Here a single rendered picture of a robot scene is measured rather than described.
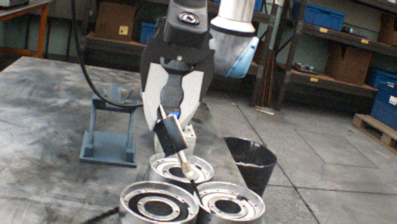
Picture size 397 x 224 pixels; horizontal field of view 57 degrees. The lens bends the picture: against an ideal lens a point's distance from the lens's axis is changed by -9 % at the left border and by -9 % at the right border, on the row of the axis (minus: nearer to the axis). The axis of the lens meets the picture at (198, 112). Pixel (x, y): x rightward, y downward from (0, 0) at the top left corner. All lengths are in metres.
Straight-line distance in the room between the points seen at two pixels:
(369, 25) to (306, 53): 0.97
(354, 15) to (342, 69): 0.87
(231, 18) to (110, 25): 3.09
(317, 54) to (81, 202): 4.62
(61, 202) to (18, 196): 0.06
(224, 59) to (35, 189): 0.59
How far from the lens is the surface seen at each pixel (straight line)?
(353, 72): 4.74
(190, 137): 0.74
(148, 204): 0.55
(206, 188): 0.60
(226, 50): 0.98
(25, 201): 0.57
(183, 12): 0.45
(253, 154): 2.03
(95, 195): 0.60
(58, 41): 4.65
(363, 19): 5.30
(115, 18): 4.00
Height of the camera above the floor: 1.11
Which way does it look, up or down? 17 degrees down
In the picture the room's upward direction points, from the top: 12 degrees clockwise
